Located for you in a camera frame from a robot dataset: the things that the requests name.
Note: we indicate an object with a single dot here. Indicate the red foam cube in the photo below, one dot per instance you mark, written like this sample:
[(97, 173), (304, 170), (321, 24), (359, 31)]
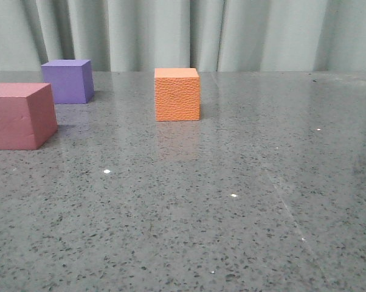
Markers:
[(27, 115)]

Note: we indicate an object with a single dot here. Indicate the purple foam cube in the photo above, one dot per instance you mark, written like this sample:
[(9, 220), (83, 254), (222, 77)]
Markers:
[(71, 80)]

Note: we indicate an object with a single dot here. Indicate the orange foam cube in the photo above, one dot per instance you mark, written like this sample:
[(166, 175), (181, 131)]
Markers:
[(177, 94)]

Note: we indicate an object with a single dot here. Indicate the grey-green curtain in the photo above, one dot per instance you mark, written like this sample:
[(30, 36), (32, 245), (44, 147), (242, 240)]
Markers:
[(225, 36)]

